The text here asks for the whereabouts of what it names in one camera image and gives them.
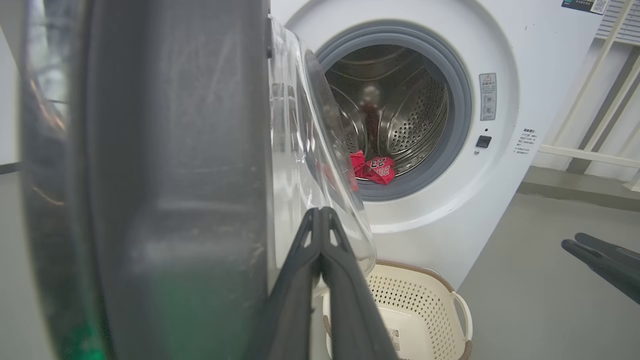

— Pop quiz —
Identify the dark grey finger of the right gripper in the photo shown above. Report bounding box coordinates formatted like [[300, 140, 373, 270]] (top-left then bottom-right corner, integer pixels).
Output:
[[575, 232, 640, 266], [561, 239, 640, 305]]

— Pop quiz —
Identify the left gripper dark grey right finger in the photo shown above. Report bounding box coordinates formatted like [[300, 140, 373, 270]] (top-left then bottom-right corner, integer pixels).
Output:
[[321, 207, 398, 360]]

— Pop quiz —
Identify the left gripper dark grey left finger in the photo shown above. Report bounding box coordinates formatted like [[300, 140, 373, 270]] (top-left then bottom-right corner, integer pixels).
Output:
[[257, 207, 321, 360]]

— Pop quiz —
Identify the red jersey garment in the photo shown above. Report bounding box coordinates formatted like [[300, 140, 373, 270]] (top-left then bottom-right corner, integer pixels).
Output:
[[349, 150, 397, 186]]

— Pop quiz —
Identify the black round washer door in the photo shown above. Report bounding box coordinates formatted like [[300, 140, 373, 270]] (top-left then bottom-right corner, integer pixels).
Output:
[[20, 0, 377, 360]]

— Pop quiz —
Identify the cream perforated laundry basket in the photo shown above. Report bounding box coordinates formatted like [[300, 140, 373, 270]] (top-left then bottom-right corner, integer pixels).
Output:
[[322, 260, 473, 360]]

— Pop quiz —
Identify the white washing machine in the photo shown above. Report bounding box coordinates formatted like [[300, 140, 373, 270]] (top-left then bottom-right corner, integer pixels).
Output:
[[270, 0, 608, 291]]

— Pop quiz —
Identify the white metal railing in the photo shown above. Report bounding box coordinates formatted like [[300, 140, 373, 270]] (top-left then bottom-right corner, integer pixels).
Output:
[[537, 0, 640, 193]]

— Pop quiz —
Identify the printed text notice sticker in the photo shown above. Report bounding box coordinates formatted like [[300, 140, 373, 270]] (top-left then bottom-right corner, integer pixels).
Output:
[[514, 128, 538, 156]]

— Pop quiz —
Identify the grey warning label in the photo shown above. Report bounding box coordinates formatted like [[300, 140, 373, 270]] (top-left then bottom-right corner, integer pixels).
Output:
[[479, 73, 498, 122]]

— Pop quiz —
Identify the perforated steel drum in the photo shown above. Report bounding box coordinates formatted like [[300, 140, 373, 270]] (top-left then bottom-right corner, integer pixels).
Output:
[[325, 45, 449, 178]]

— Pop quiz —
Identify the black QR code sticker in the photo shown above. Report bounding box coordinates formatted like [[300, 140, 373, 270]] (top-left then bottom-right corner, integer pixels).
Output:
[[561, 0, 611, 16]]

